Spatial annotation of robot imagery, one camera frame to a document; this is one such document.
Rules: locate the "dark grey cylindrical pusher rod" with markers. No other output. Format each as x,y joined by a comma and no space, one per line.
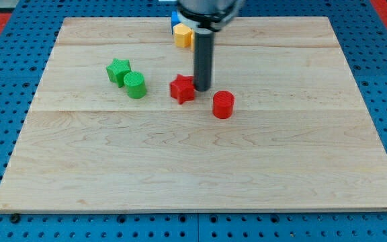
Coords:
203,61

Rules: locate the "red star block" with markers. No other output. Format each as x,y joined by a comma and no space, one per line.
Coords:
182,89

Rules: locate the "green star block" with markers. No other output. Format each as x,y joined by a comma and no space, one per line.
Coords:
117,70

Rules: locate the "yellow block behind rod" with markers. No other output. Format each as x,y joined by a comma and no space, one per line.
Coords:
192,41

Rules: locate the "yellow hexagon block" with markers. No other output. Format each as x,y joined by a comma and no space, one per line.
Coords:
182,35

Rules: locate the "blue block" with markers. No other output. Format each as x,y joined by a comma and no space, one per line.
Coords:
174,20

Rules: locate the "red cylinder block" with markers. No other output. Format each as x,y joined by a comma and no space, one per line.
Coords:
223,104

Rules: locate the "green cylinder block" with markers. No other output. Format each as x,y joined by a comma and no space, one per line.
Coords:
134,82

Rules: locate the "light wooden board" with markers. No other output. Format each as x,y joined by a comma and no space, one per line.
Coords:
300,138

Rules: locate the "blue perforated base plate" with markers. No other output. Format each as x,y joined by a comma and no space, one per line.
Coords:
25,45

